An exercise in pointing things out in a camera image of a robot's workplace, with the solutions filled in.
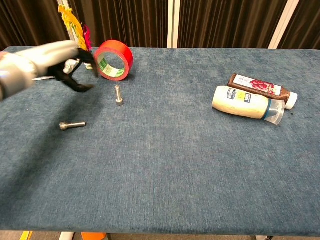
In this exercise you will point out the left white black-fingered robot hand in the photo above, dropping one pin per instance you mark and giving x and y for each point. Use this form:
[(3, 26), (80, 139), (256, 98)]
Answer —
[(55, 53)]

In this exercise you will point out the silver bolt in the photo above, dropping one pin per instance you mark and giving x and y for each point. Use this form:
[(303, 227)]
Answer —
[(119, 97), (75, 124)]

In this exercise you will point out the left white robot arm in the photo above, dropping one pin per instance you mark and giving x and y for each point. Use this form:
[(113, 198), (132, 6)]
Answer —
[(13, 75)]

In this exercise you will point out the white snack bag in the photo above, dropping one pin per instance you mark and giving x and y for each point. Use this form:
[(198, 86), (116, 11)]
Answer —
[(68, 67)]

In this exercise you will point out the yellow pink feather shuttlecock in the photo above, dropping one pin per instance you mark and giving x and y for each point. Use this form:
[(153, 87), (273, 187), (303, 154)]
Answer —
[(72, 22)]

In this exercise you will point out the dark brown curtain panel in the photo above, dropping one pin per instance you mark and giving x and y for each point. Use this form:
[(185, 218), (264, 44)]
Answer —
[(25, 20), (225, 22), (307, 25), (125, 20)]

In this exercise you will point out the red tape roll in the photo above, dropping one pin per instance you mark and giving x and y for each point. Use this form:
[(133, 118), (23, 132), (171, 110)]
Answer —
[(117, 47)]

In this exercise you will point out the blue table cloth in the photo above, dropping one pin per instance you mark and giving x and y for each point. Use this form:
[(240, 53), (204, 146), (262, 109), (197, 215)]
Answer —
[(160, 162)]

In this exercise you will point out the white table leg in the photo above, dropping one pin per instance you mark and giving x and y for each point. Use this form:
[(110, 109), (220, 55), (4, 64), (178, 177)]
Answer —
[(66, 236)]

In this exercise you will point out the orange object under table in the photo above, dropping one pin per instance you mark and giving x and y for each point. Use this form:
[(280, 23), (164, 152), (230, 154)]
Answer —
[(93, 236)]

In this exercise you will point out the white mayonnaise bottle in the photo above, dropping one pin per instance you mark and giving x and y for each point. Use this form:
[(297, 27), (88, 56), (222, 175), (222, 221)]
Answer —
[(237, 102)]

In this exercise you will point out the brown sauce bottle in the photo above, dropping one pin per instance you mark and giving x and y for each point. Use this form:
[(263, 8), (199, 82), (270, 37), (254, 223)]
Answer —
[(257, 86)]

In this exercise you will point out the white partition post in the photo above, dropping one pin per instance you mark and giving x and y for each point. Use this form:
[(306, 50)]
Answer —
[(173, 25), (282, 25), (63, 2)]

